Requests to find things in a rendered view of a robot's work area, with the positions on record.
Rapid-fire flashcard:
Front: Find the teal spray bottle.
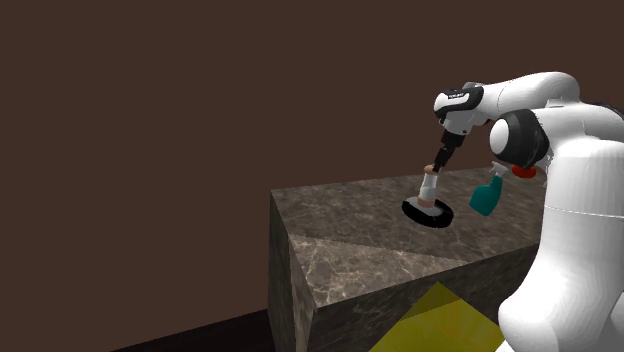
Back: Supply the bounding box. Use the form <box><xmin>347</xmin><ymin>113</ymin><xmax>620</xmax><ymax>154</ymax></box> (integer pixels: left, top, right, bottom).
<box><xmin>468</xmin><ymin>161</ymin><xmax>511</xmax><ymax>218</ymax></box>

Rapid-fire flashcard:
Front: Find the black round dish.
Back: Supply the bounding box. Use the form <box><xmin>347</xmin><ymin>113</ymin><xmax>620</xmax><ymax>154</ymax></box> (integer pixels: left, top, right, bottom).
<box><xmin>401</xmin><ymin>195</ymin><xmax>455</xmax><ymax>229</ymax></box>

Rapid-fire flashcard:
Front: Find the yellow robot stand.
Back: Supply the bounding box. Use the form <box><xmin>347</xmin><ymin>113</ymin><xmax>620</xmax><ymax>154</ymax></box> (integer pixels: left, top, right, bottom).
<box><xmin>368</xmin><ymin>281</ymin><xmax>509</xmax><ymax>352</ymax></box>

